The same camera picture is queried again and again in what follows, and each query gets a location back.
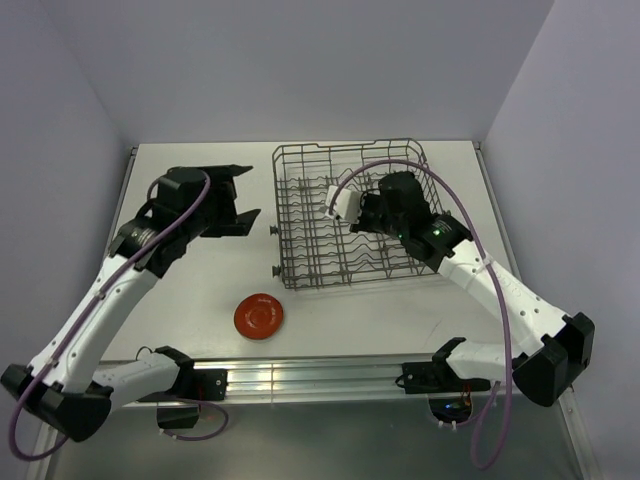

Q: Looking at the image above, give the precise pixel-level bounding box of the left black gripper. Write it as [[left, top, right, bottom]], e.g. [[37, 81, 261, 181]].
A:
[[181, 166, 260, 241]]

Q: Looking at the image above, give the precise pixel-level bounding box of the orange-red saucer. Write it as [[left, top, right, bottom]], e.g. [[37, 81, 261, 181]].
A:
[[234, 293, 284, 341]]

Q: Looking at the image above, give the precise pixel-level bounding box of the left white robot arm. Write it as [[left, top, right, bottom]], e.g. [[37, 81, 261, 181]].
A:
[[1, 165, 259, 442]]

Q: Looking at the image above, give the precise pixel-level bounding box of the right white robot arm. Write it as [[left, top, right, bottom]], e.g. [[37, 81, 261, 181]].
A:
[[326, 171, 595, 407]]

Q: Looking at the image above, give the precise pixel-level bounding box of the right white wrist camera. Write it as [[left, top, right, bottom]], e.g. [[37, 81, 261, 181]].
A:
[[323, 185, 362, 224]]

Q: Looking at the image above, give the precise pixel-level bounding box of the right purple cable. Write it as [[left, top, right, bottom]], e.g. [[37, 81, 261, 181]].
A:
[[332, 158, 514, 470]]

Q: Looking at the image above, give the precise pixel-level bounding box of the grey wire dish rack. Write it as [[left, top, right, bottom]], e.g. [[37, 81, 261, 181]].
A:
[[270, 138, 444, 290]]

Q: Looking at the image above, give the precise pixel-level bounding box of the right black base bracket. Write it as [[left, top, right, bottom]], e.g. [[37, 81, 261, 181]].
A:
[[394, 361, 492, 395]]

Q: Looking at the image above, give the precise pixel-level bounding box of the black base bracket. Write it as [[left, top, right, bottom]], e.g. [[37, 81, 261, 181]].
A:
[[394, 361, 492, 395], [139, 369, 229, 439]]

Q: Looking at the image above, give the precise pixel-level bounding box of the aluminium mounting rail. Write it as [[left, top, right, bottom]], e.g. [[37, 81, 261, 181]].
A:
[[49, 319, 574, 411]]

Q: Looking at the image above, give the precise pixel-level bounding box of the left black base bracket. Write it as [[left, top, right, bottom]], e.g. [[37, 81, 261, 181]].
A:
[[139, 369, 229, 439]]

